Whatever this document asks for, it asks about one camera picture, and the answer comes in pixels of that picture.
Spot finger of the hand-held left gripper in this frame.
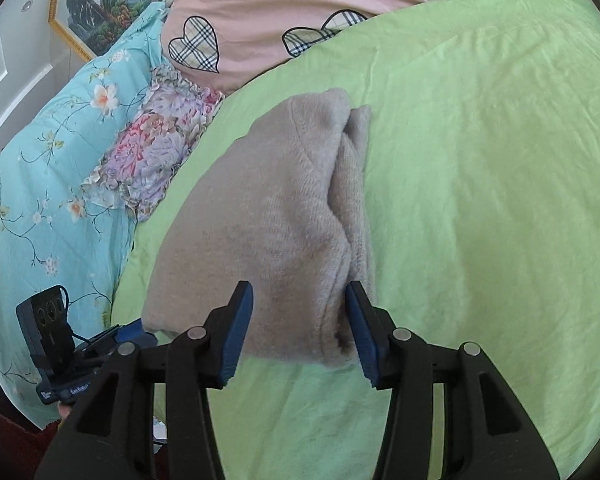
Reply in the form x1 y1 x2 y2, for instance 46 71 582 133
116 317 159 350

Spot black cable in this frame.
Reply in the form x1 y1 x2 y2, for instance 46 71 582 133
55 285 90 347

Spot dark red rug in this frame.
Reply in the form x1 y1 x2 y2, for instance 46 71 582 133
0 370 63 480

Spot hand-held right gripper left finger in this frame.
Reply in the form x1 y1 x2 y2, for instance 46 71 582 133
34 280 255 480

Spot beige knitted sweater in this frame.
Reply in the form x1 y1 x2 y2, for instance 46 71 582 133
142 87 379 372

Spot blue floral bed sheet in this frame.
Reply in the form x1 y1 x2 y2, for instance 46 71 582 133
0 1 170 430

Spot pink heart-print quilt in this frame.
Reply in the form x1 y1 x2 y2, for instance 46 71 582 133
159 0 588 97

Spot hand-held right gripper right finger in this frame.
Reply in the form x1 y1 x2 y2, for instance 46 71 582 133
344 280 561 480

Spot green bed sheet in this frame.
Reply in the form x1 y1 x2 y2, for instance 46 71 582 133
111 0 600 480

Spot purple floral ruffled pillow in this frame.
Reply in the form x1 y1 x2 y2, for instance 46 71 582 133
81 64 226 224

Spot gold framed landscape painting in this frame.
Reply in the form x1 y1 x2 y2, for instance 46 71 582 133
48 0 203 63

